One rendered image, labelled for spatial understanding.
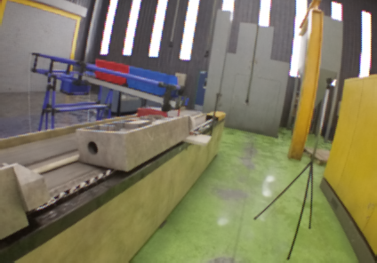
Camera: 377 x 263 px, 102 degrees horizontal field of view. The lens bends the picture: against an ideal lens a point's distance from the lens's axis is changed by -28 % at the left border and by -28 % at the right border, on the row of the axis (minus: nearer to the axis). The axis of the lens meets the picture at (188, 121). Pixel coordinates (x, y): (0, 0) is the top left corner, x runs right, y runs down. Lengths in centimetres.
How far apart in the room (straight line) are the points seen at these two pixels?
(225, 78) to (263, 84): 134
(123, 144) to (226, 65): 663
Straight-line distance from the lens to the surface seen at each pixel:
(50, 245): 86
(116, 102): 660
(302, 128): 514
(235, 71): 739
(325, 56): 917
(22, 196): 68
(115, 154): 110
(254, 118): 730
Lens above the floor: 128
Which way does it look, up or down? 10 degrees down
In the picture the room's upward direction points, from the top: 9 degrees clockwise
